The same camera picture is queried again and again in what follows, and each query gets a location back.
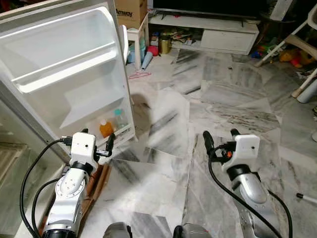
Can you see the pink clothes hanger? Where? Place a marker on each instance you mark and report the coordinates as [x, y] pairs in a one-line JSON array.
[[143, 75]]

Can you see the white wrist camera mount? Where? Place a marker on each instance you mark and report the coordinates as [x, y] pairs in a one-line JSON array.
[[83, 148], [246, 148]]

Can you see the white plastic stool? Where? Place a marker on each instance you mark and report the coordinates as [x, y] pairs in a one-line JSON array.
[[137, 37]]

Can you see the clear bottle with teal cap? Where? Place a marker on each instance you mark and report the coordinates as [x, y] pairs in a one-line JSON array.
[[120, 119]]

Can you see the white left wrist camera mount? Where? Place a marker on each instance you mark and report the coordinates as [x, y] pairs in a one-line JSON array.
[[83, 148]]

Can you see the white fridge body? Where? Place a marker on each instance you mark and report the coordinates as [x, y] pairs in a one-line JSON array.
[[15, 148]]

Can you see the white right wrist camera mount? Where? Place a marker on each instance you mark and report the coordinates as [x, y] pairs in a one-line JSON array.
[[246, 148]]

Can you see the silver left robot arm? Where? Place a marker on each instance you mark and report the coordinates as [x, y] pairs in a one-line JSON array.
[[67, 198]]

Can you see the yellow soft toy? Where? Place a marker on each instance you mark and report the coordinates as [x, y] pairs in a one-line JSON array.
[[289, 55]]

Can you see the orange drink bottle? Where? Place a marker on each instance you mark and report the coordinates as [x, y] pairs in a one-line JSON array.
[[106, 129]]

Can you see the gold metal tin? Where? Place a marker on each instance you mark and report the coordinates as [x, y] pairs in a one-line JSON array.
[[165, 45]]

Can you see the silver robot leg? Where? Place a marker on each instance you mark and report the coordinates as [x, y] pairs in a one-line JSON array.
[[192, 231], [118, 231]]

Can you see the light blue cylinder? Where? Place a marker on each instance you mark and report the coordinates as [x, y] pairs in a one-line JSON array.
[[146, 61]]

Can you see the brown cardboard box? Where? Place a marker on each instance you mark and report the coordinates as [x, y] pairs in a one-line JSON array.
[[130, 12]]

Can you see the grey cylinder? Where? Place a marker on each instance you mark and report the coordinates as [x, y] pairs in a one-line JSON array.
[[308, 92]]

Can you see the white fridge door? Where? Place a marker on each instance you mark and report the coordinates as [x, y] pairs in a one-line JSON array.
[[59, 44]]

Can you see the white plastic chair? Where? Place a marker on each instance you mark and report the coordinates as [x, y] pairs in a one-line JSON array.
[[302, 47]]

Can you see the silver left robot leg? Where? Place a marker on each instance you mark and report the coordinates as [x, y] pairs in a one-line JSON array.
[[118, 231]]

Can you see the white stick with black tip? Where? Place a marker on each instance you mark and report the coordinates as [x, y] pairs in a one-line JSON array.
[[308, 199]]

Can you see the white television cabinet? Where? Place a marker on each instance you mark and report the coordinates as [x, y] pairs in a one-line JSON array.
[[225, 37]]

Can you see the silver right robot leg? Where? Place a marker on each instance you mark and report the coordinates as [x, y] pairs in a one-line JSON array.
[[192, 231]]

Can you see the black television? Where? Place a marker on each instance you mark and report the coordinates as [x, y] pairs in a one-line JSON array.
[[213, 7]]

